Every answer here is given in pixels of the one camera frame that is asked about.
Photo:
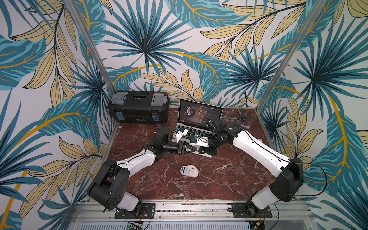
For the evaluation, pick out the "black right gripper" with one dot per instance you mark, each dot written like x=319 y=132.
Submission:
x=214 y=131

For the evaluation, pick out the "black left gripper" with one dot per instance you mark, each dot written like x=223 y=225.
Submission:
x=181 y=148

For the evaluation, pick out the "white wireless mouse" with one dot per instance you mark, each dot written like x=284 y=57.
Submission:
x=189 y=171

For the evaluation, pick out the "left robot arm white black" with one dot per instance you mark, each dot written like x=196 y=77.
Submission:
x=109 y=185

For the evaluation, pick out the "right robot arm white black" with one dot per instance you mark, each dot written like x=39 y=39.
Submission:
x=288 y=172

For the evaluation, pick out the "silver laptop with dark screen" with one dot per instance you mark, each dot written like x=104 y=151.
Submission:
x=194 y=116

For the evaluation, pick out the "black plastic toolbox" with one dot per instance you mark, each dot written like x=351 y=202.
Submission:
x=134 y=107

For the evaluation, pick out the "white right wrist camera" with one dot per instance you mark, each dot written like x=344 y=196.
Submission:
x=198 y=140

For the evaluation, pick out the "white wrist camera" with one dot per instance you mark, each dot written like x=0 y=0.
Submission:
x=179 y=133
x=198 y=140

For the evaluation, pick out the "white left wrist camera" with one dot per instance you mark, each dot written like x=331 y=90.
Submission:
x=179 y=133

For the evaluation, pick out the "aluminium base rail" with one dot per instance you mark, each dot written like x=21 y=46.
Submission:
x=193 y=215

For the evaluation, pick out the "left aluminium corner post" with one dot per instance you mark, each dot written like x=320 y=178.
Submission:
x=83 y=29

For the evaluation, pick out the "aluminium corner post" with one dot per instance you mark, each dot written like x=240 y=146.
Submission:
x=83 y=29
x=317 y=7

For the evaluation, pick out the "right aluminium corner post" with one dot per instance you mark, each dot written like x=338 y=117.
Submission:
x=317 y=7

